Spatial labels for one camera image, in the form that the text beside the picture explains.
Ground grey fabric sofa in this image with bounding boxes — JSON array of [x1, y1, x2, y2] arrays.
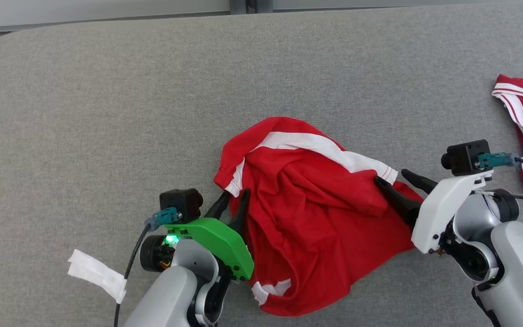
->
[[0, 1, 523, 327]]

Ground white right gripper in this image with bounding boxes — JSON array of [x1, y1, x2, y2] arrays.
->
[[373, 168, 494, 255]]

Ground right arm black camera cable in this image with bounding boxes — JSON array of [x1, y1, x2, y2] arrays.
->
[[477, 152, 523, 180]]

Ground red shorts with white stripe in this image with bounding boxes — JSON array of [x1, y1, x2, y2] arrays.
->
[[213, 116, 425, 317]]

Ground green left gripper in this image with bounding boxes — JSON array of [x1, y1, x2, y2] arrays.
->
[[164, 188, 255, 282]]

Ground large white paper cable tag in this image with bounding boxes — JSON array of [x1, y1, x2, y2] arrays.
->
[[68, 249, 127, 304]]

